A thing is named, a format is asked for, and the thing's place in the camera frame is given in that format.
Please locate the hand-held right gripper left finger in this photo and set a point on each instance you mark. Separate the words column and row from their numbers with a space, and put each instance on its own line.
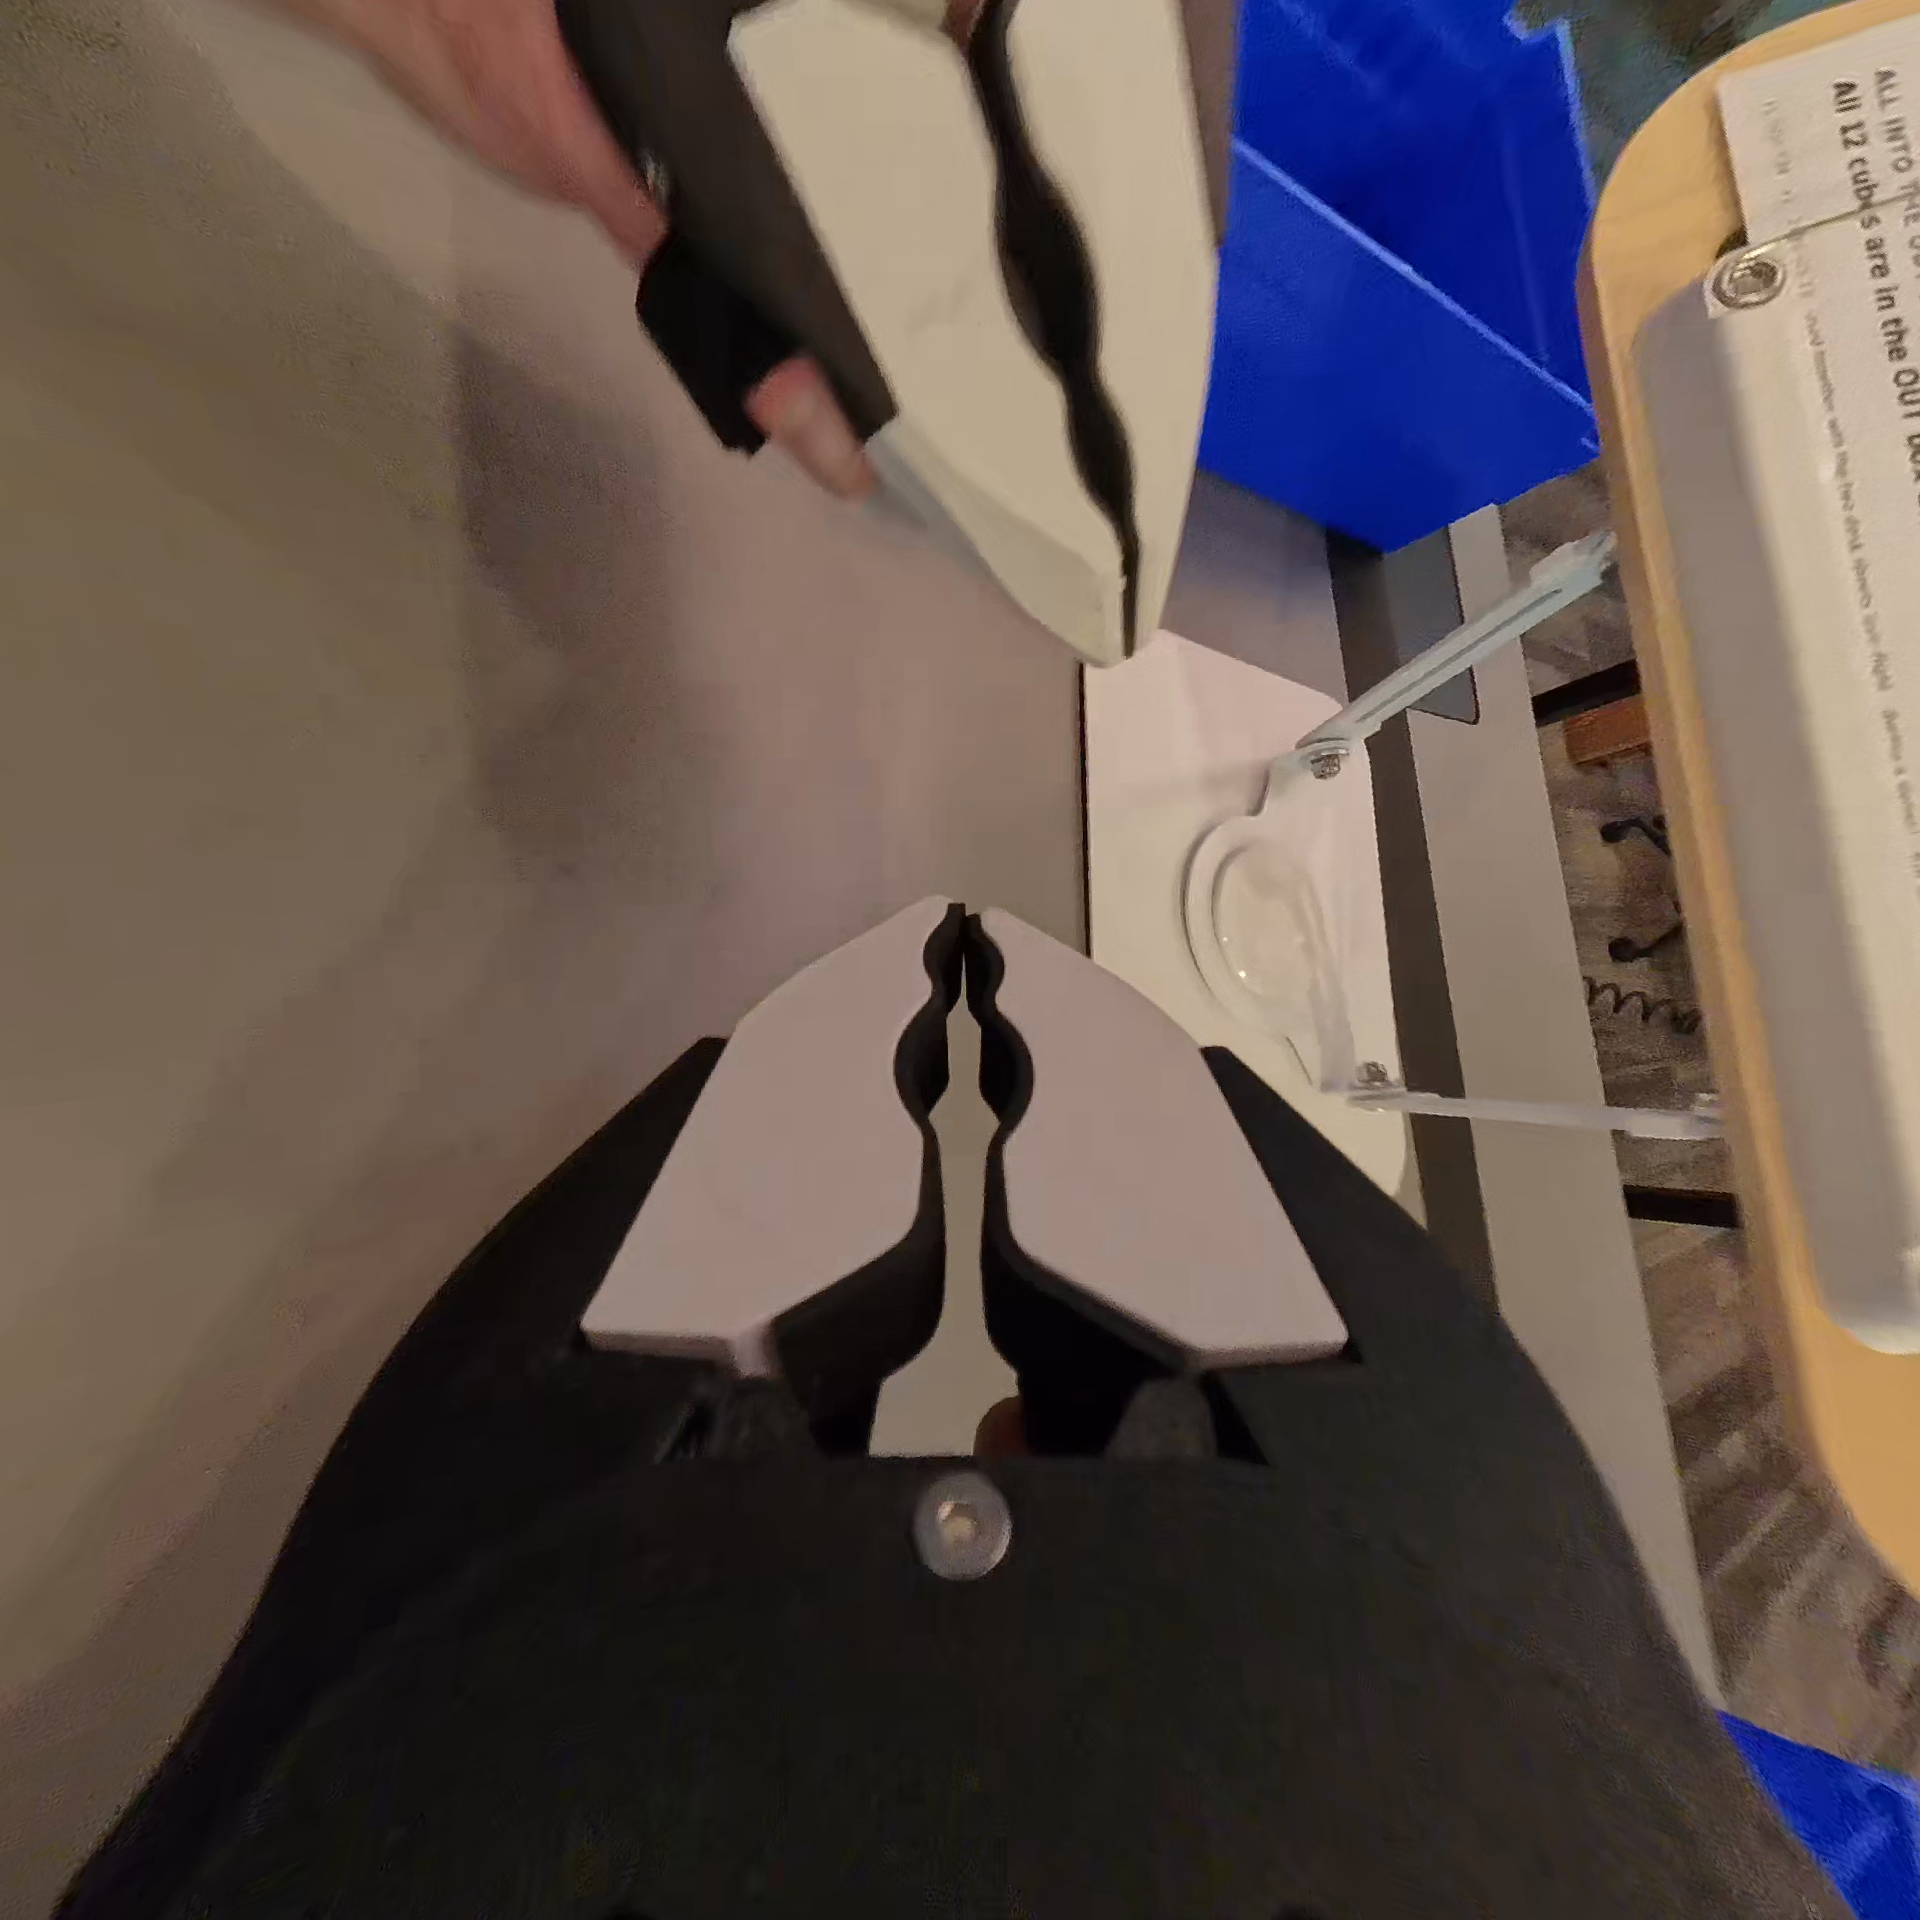
column 748, row 1199

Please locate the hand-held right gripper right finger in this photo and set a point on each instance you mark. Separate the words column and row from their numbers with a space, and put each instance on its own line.
column 1153, row 1199

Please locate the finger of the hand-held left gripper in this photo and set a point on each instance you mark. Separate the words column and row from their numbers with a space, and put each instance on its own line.
column 1153, row 180
column 901, row 227

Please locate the blue plastic bin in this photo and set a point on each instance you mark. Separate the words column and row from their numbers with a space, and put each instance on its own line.
column 1350, row 343
column 1847, row 1829

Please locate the person's left hand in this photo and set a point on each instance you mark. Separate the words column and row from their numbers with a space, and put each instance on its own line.
column 523, row 89

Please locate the white instruction board stand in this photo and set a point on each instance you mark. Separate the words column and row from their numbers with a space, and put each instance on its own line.
column 1261, row 933

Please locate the white rounded mat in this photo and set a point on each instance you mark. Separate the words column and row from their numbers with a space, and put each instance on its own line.
column 1153, row 782

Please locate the printed instruction sheet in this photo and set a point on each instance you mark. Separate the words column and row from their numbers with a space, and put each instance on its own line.
column 1847, row 136

